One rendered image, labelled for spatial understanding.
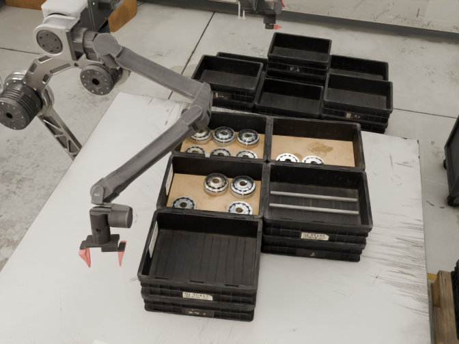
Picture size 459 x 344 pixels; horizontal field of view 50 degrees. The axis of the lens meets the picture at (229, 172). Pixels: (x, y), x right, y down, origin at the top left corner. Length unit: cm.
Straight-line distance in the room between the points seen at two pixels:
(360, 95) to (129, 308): 200
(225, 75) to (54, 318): 194
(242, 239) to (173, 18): 337
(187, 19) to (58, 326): 357
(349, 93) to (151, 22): 233
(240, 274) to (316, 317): 32
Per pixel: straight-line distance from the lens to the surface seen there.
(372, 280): 200
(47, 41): 179
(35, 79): 244
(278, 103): 322
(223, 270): 178
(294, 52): 353
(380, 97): 323
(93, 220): 154
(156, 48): 448
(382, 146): 254
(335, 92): 319
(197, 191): 202
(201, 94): 154
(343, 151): 226
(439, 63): 471
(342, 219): 198
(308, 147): 225
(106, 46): 167
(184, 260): 181
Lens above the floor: 232
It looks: 45 degrees down
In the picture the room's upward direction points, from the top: 2 degrees clockwise
